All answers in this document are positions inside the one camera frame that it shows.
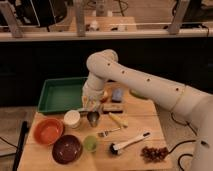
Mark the light blue towel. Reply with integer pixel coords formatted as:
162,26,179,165
77,107,94,116

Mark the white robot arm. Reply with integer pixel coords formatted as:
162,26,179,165
82,49,213,171

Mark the metal cup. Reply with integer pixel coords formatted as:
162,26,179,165
87,112,100,127

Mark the white cup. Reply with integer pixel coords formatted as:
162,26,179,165
63,110,81,128

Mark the small green cup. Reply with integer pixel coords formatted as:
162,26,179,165
83,135,98,152

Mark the yellow orange fruit toy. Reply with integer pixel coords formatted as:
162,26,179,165
101,91,109,102

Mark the black wooden eraser block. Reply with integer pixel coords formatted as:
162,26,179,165
102,104,123,114

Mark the blue sponge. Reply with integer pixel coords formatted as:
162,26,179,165
111,88,123,103

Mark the green plastic tray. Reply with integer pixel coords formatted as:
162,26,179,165
38,77,86,115

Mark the green cucumber toy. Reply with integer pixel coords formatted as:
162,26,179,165
129,90,148,100

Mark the orange bowl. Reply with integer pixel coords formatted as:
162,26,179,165
33,118,64,146

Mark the dark purple bowl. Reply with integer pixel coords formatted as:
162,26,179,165
52,135,83,164

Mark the brown grape bunch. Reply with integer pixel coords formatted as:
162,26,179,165
141,147,169,163

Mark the white handled dish brush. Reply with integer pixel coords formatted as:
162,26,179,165
109,132,150,155

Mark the black floor cable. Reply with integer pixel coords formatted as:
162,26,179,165
168,111,201,171

